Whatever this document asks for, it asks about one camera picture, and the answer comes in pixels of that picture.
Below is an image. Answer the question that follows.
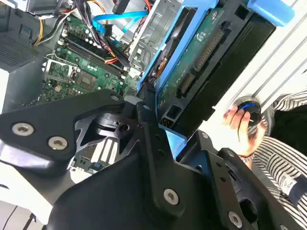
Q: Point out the hard disk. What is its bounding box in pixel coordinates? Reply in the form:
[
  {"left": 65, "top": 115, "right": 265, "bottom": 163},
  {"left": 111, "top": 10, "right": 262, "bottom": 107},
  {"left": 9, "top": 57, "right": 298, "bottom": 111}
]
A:
[{"left": 137, "top": 0, "right": 297, "bottom": 159}]

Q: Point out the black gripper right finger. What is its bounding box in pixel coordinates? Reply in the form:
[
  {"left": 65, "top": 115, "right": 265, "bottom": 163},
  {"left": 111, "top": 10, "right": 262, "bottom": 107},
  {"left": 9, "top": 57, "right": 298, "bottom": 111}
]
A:
[{"left": 176, "top": 130, "right": 303, "bottom": 230}]

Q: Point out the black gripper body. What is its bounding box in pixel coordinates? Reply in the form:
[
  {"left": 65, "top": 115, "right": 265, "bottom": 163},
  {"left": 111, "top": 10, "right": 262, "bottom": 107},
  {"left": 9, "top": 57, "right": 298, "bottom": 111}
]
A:
[{"left": 45, "top": 152, "right": 231, "bottom": 230}]

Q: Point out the person's hand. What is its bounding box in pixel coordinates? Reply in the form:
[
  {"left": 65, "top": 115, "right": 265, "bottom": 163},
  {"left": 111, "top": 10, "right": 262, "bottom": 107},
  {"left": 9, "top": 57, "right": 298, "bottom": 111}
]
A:
[{"left": 222, "top": 106, "right": 259, "bottom": 158}]

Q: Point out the light blue disk wire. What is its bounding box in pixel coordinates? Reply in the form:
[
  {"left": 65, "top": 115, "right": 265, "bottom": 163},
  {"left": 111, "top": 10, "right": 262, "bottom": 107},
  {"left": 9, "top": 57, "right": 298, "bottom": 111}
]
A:
[{"left": 92, "top": 10, "right": 149, "bottom": 37}]

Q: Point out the round black tool blue ring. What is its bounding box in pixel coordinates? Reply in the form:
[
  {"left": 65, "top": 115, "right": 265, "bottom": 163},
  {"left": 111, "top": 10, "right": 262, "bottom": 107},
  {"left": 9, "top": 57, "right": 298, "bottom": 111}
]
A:
[{"left": 233, "top": 95, "right": 264, "bottom": 138}]

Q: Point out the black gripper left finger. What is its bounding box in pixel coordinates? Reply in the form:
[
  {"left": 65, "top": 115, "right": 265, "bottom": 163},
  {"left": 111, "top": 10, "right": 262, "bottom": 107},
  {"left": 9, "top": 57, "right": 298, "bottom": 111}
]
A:
[{"left": 0, "top": 89, "right": 187, "bottom": 219}]

